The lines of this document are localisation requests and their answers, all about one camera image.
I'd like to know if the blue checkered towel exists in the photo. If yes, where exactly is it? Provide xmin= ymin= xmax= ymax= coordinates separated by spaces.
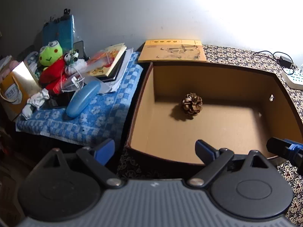
xmin=16 ymin=52 xmax=143 ymax=146

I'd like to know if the brown pine cone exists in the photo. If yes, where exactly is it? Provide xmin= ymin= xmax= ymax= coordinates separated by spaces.
xmin=181 ymin=93 xmax=203 ymax=116

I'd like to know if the brown cardboard box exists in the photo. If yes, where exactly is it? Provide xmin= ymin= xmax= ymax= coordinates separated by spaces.
xmin=126 ymin=61 xmax=302 ymax=165

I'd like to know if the blue glasses case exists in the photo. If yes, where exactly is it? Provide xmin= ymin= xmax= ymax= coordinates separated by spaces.
xmin=66 ymin=80 xmax=101 ymax=118

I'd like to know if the white power strip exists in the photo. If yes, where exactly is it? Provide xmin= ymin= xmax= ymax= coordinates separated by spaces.
xmin=281 ymin=68 xmax=303 ymax=90

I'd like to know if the crumpled white tissue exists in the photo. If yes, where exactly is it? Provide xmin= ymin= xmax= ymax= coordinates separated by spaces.
xmin=22 ymin=88 xmax=50 ymax=120

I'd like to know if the stack of books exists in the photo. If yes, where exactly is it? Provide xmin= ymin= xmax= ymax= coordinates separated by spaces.
xmin=86 ymin=43 xmax=134 ymax=92

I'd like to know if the black power adapter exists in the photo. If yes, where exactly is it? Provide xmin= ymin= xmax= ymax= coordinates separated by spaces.
xmin=279 ymin=56 xmax=293 ymax=69

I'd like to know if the small white panda plush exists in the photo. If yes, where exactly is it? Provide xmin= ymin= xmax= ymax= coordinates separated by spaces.
xmin=64 ymin=50 xmax=87 ymax=76

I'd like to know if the gold paper gift bag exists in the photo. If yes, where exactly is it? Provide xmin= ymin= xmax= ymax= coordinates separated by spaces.
xmin=1 ymin=61 xmax=41 ymax=121

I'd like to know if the green frog plush toy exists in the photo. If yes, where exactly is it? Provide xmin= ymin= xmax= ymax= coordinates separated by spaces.
xmin=39 ymin=40 xmax=65 ymax=94

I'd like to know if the black smartphone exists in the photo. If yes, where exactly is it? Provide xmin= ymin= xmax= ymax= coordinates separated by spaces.
xmin=73 ymin=40 xmax=84 ymax=58

